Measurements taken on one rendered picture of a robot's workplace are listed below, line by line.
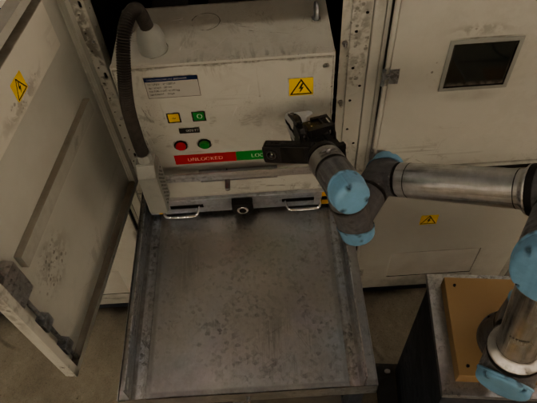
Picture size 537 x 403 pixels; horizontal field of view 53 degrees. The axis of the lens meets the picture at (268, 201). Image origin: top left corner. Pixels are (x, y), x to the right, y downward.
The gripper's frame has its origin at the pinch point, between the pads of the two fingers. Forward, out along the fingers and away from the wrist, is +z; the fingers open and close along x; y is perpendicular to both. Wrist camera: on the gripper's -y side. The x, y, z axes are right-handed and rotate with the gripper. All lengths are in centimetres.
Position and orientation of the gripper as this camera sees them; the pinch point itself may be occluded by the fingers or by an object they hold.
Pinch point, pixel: (285, 117)
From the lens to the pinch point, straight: 130.9
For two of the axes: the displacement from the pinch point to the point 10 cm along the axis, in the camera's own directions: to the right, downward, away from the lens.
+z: -2.8, -5.7, 7.7
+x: -1.2, -7.7, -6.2
